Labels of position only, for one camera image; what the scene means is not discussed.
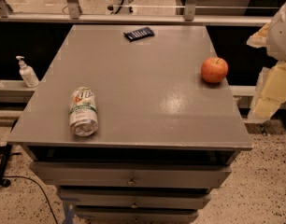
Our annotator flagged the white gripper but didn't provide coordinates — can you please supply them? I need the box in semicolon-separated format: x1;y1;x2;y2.
247;2;286;122

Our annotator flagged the red apple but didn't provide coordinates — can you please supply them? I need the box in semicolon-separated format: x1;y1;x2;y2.
201;57;228;84

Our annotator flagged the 7up can lying down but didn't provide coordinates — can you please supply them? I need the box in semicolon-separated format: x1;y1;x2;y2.
69;87;98;136

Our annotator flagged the grey drawer cabinet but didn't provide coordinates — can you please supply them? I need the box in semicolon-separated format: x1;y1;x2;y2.
7;23;254;224

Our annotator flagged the dark blue snack packet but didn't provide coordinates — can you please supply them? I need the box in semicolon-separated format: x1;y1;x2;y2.
124;27;155;42

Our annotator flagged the middle grey drawer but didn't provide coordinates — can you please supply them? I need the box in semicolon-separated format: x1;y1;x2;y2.
58;189;210;209

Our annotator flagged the grey drawer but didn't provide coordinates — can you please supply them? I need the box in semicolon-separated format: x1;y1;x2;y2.
30;161;231;189
58;189;210;209
75;206;198;223

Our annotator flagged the bottom grey drawer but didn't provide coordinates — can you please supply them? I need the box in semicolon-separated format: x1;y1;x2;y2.
75;206;198;223

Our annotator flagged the top grey drawer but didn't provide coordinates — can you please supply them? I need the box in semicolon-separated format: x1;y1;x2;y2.
30;161;231;189

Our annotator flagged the white pump dispenser bottle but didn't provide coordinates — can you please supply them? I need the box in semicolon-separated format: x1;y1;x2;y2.
16;56;39;88

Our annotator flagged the black stand leg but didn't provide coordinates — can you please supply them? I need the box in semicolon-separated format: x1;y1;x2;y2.
0;144;12;188

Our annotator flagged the metal railing frame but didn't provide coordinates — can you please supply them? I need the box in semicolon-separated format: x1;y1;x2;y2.
0;0;286;26

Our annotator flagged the black floor cable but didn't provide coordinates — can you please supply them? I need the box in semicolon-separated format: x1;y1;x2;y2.
2;175;59;224

